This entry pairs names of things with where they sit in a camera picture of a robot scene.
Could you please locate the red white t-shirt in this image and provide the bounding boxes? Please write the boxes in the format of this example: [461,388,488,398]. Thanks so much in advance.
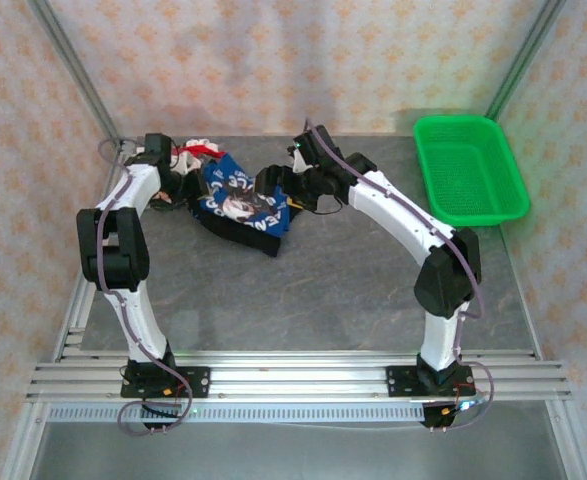
[172,138,224,164]

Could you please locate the blue printed t-shirt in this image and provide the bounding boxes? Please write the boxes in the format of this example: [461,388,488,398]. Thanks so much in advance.
[196,153,294,239]

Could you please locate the green plastic basket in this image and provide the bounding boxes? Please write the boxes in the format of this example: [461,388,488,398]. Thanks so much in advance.
[412,114,531,229]

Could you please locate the aluminium cross rails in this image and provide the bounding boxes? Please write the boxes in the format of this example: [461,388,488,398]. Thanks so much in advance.
[25,349,573,404]

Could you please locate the grey metal lower panel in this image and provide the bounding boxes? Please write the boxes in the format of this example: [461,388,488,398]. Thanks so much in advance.
[27,422,569,480]

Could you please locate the small green-lit circuit board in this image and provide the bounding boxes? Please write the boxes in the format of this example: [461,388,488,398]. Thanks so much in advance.
[455,394,489,414]

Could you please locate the right gripper thin black cable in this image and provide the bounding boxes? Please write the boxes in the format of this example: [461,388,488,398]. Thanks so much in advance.
[311,192,350,216]

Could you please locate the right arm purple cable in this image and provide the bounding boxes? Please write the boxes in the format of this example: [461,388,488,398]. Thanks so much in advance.
[305,117,497,431]

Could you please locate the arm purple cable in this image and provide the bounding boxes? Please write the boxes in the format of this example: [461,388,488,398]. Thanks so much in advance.
[305,117,497,431]
[96,139,194,437]

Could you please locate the aluminium frame post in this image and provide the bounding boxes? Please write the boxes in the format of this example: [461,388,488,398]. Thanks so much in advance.
[26,0,124,147]
[485,0,569,120]

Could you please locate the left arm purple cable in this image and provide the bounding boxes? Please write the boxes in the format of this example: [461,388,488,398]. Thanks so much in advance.
[96,139,194,437]

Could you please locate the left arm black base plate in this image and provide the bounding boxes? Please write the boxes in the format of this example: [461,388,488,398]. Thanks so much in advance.
[120,366,211,400]

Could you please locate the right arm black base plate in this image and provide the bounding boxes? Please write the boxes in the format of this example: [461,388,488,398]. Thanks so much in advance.
[385,364,476,399]

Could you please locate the grey slotted cable duct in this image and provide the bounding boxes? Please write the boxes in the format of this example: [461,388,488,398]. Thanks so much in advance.
[47,402,427,423]

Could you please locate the aluminium frame leg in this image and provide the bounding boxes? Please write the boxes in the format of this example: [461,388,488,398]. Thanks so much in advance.
[547,399,587,480]
[0,399,49,480]

